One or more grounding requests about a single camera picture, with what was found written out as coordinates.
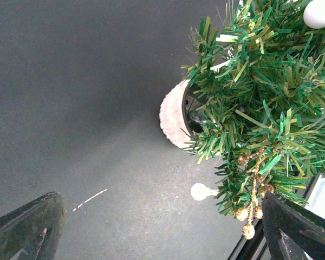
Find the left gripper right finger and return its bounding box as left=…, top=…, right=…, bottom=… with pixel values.
left=262, top=191, right=325, bottom=259

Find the gold glitter twig ornament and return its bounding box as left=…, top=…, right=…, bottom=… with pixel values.
left=235, top=148, right=274, bottom=240

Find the white bulb light string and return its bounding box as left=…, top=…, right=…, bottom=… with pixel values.
left=190, top=0, right=325, bottom=202

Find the small green christmas tree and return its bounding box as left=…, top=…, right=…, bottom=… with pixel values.
left=159, top=1, right=325, bottom=216

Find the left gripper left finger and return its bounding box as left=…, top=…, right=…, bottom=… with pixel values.
left=0, top=192, right=65, bottom=259

